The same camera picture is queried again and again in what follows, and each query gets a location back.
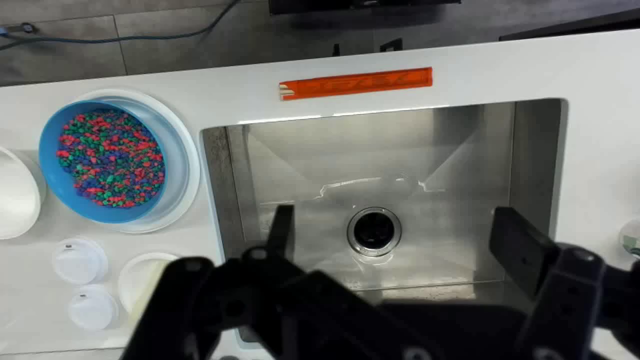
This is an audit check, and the stainless steel sink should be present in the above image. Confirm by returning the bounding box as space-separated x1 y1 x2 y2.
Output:
199 97 570 310

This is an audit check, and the white oval plate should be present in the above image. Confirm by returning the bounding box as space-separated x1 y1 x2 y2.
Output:
115 249 183 323

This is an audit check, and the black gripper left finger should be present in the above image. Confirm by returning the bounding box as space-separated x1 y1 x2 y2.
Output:
117 201 428 360

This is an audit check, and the multicoloured beads pile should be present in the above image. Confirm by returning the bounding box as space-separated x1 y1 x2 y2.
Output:
56 109 166 210

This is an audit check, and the blue bowl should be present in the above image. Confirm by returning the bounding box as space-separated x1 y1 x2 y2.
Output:
36 95 193 225

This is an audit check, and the thin blue floor cable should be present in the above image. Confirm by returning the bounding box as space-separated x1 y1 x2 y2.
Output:
0 0 242 52

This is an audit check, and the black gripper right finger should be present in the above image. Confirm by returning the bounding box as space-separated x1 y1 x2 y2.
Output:
488 205 640 360

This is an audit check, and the small white round lid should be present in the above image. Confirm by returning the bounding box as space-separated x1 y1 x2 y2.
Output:
65 284 120 333
50 237 110 288

